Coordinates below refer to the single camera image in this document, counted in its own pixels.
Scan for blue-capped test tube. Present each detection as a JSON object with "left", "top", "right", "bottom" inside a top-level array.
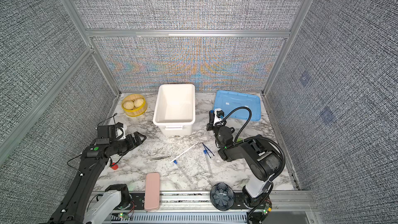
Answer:
[
  {"left": 173, "top": 160, "right": 193, "bottom": 184},
  {"left": 204, "top": 150, "right": 213, "bottom": 177}
]

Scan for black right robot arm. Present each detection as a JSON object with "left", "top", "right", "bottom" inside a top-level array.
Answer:
[{"left": 206, "top": 110, "right": 286, "bottom": 208}]

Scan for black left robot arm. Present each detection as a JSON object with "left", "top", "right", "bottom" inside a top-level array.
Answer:
[{"left": 47, "top": 132, "right": 147, "bottom": 224}]

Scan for metal tweezers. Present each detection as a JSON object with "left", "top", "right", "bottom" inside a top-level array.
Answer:
[{"left": 150, "top": 156, "right": 170, "bottom": 161}]

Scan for red bottle cap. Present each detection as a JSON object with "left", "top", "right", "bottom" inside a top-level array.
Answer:
[{"left": 110, "top": 163, "right": 118, "bottom": 170}]

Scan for clear glass stirring rod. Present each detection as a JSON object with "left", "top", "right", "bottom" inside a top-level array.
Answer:
[{"left": 171, "top": 142, "right": 199, "bottom": 162}]

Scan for blue plastic tweezers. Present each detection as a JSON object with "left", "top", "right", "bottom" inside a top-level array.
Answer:
[{"left": 202, "top": 143, "right": 214, "bottom": 159}]

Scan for clear plastic funnel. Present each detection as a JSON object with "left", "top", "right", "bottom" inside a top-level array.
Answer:
[{"left": 212, "top": 157, "right": 224, "bottom": 168}]

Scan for yellow bamboo steamer basket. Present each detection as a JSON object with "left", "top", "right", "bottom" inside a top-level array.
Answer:
[{"left": 121, "top": 94, "right": 148, "bottom": 117}]

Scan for left steamed bun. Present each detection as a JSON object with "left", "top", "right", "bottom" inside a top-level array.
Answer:
[{"left": 123, "top": 100, "right": 135, "bottom": 110}]

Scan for steamed bun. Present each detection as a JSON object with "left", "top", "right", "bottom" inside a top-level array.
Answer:
[
  {"left": 134, "top": 98, "right": 145, "bottom": 108},
  {"left": 123, "top": 100, "right": 135, "bottom": 110}
]

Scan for blue plastic bin lid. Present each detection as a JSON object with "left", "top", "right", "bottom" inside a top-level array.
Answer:
[{"left": 213, "top": 90, "right": 261, "bottom": 122}]

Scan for right steamed bun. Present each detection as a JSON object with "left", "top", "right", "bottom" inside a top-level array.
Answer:
[{"left": 134, "top": 98, "right": 145, "bottom": 108}]

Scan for white plastic storage bin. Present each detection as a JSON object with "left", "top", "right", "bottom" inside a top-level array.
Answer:
[{"left": 153, "top": 84, "right": 195, "bottom": 136}]

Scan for pink rectangular case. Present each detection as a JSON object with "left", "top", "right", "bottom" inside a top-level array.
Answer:
[{"left": 144, "top": 172, "right": 160, "bottom": 212}]

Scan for black flower-shaped dish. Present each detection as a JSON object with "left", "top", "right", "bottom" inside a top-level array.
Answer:
[{"left": 210, "top": 183, "right": 235, "bottom": 211}]

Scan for black corrugated cable conduit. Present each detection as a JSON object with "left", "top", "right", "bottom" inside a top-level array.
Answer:
[{"left": 221, "top": 106, "right": 286, "bottom": 224}]

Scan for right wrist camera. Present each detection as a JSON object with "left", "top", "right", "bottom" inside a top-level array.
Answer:
[{"left": 214, "top": 108, "right": 224, "bottom": 121}]

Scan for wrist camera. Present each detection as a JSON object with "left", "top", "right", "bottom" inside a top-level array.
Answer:
[
  {"left": 214, "top": 108, "right": 224, "bottom": 121},
  {"left": 96, "top": 122, "right": 126, "bottom": 141}
]

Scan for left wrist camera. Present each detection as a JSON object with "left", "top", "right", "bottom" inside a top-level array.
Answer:
[{"left": 96, "top": 122, "right": 126, "bottom": 141}]

